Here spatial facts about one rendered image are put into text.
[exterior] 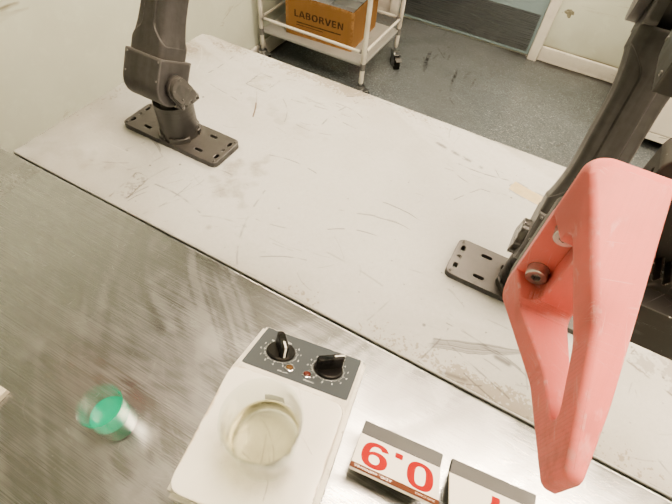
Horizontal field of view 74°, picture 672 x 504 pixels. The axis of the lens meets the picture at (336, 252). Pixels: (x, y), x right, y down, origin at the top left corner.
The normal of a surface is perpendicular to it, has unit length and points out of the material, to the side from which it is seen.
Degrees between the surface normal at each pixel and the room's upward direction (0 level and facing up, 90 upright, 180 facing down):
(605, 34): 90
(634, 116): 60
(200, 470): 0
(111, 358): 0
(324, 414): 0
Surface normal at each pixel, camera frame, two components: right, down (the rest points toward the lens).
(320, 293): 0.07, -0.60
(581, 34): -0.48, 0.68
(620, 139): -0.39, 0.29
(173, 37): 0.90, 0.23
